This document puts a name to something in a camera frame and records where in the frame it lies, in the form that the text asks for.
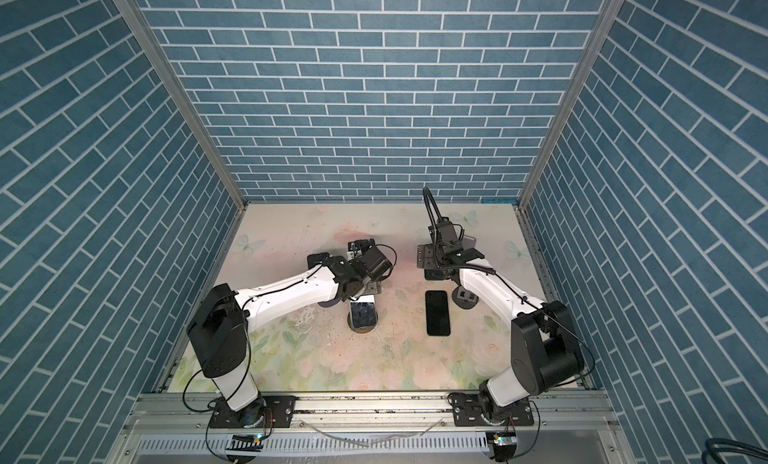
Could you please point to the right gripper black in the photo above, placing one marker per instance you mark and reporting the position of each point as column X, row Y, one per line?
column 425, row 255

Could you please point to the purple phone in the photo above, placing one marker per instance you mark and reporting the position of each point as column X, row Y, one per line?
column 316, row 259

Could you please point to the black phone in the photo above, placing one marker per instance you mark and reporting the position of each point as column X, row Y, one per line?
column 437, row 313
column 469, row 242

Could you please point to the teal phone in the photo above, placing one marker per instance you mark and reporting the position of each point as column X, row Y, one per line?
column 365, row 301
column 362, row 317

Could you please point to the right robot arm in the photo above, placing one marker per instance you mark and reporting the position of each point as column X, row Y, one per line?
column 545, row 350

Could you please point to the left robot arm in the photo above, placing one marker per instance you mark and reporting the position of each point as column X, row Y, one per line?
column 220, row 328

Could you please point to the dark grey stand back right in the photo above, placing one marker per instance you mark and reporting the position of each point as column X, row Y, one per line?
column 464, row 298

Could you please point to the wooden stand front centre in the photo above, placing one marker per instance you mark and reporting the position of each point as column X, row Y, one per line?
column 359, row 330

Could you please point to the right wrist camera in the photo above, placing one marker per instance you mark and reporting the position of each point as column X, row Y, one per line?
column 447, row 233

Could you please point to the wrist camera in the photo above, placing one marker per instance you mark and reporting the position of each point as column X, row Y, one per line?
column 359, row 247
column 447, row 233

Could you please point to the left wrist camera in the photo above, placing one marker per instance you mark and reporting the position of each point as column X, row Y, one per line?
column 359, row 247

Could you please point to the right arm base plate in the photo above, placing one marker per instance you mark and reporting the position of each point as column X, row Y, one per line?
column 477, row 409

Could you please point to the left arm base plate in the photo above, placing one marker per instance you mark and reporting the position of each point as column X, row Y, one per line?
column 269, row 411

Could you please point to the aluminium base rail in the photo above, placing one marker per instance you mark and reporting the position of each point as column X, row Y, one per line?
column 400, row 411

